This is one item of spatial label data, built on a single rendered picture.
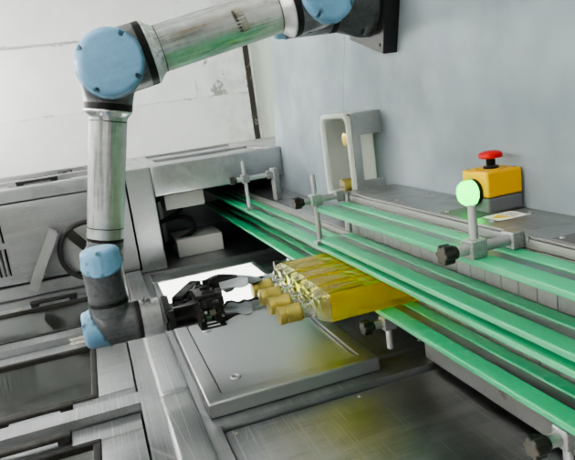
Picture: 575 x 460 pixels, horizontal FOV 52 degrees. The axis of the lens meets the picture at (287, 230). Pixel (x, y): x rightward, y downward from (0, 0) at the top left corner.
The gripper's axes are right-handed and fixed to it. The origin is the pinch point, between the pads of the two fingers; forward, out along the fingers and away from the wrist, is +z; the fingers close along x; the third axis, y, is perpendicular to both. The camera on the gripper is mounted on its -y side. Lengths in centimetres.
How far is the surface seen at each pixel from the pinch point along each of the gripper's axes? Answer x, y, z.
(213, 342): -12.9, -8.9, -9.5
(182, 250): -12, -107, -1
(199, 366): -12.3, 3.3, -14.9
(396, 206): 15.0, 14.2, 27.4
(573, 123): 29, 47, 40
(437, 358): -13.5, 25.0, 27.5
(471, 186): 20, 34, 31
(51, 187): 20, -95, -42
